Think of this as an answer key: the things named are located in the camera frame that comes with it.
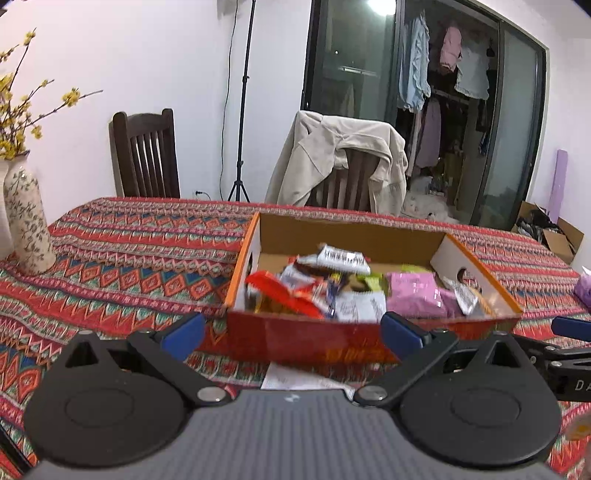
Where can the white grey snack packet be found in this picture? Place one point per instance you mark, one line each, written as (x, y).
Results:
(298, 277)

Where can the purple tissue pack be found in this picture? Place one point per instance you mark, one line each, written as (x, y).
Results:
(584, 288)

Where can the white hanging blouse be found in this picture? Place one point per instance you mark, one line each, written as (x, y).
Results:
(473, 74)

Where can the white snack packet green trim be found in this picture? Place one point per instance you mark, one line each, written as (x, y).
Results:
(360, 307)

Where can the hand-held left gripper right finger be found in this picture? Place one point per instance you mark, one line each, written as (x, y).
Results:
(401, 334)

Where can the floral ceramic vase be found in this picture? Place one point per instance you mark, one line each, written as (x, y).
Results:
(30, 221)

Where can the brown cardboard carton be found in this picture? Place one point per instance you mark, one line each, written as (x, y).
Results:
(561, 244)

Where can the lilac hanging garments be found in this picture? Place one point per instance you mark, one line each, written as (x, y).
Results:
(429, 134)

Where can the white barcode snack packet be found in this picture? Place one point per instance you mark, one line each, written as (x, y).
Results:
(334, 258)

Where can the silver white snack packet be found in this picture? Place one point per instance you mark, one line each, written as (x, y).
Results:
(464, 295)

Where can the pink snack packet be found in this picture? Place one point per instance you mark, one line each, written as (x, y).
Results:
(452, 302)
(415, 295)

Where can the pink hanging garment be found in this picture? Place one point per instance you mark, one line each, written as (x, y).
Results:
(450, 46)

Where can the dark wooden chair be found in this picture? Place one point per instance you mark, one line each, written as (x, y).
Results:
(143, 124)

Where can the beige jacket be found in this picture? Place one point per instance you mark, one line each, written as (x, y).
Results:
(314, 152)

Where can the red snack packet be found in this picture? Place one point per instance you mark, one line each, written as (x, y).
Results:
(281, 295)

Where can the orange cardboard box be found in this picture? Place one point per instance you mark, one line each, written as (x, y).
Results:
(295, 341)

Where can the yellow blossom branches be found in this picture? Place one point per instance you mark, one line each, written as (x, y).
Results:
(9, 134)

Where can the purple rolled mat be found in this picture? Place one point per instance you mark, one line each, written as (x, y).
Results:
(559, 184)

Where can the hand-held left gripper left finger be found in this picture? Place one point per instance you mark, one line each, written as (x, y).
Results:
(184, 332)

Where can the black light stand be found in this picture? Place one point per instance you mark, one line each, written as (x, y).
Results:
(244, 92)

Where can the light blue hanging shirt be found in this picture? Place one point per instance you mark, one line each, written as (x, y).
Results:
(413, 69)

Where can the wooden chair under jacket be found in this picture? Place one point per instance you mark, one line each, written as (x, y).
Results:
(351, 180)

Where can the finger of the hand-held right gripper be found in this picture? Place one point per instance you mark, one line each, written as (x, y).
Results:
(563, 355)
(572, 328)

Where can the white paper slip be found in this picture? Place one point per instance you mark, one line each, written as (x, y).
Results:
(314, 376)

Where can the white plush toy pile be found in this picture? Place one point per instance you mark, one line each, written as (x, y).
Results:
(427, 198)

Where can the wardrobe with hanging clothes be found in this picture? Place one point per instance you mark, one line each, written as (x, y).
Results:
(351, 55)

